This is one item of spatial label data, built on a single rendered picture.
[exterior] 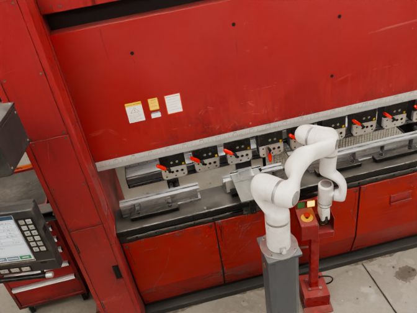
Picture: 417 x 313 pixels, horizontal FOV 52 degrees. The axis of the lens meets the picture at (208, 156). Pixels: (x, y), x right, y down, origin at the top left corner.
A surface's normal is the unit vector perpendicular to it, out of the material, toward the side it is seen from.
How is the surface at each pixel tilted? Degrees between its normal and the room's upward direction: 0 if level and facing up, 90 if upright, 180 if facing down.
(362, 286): 0
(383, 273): 0
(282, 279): 90
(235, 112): 90
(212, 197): 0
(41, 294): 90
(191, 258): 90
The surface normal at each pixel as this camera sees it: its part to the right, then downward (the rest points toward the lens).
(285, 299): 0.22, 0.54
